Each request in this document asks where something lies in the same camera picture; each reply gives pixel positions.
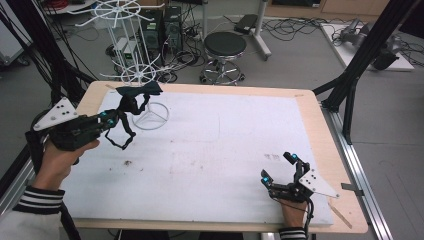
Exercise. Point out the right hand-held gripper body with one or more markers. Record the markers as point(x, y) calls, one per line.
point(316, 185)

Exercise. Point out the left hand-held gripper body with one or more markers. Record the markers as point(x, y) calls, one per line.
point(71, 131)

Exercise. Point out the black bow tie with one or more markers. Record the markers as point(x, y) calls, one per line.
point(128, 104)

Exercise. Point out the navy bow tie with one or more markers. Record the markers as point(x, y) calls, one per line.
point(140, 89)

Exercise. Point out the person's right hand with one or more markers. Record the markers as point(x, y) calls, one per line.
point(293, 213)

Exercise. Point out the person's left hand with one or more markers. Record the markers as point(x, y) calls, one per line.
point(56, 166)

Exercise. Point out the thin wooden stick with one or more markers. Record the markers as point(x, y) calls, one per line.
point(340, 215)

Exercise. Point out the white foam mat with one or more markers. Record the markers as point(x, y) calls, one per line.
point(206, 166)

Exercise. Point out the small white device box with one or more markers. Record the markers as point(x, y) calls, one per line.
point(126, 50)

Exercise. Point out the black computer tower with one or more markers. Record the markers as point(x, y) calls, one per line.
point(151, 36)
point(173, 30)

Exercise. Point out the white floor board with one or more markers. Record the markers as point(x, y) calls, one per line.
point(346, 56)

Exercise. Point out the black round stool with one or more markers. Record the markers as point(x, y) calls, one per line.
point(225, 44)

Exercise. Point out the black power adapter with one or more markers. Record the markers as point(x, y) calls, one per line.
point(246, 23)

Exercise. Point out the aluminium rail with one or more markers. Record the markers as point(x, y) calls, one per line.
point(363, 186)

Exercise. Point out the black frame post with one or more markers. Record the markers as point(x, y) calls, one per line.
point(363, 56)
point(43, 50)

